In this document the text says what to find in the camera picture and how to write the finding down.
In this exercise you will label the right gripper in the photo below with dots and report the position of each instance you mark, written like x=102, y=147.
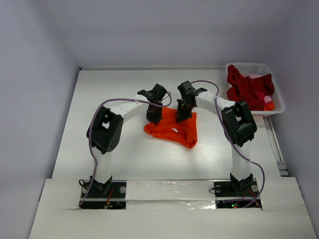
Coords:
x=183, y=116

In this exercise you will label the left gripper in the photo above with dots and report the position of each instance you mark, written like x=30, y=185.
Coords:
x=155, y=119

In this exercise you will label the orange t-shirt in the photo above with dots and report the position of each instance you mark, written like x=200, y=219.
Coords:
x=184, y=132

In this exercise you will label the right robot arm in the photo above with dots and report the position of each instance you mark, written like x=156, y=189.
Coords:
x=239, y=128

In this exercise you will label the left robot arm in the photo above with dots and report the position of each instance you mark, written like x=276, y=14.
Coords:
x=105, y=131

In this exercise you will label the dark red t-shirt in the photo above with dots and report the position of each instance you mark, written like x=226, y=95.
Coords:
x=240, y=88

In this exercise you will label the white plastic laundry basket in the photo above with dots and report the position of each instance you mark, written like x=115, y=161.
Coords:
x=257, y=68

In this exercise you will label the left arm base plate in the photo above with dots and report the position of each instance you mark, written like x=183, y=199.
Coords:
x=113, y=200

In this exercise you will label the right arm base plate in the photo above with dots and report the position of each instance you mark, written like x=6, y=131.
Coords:
x=227, y=198

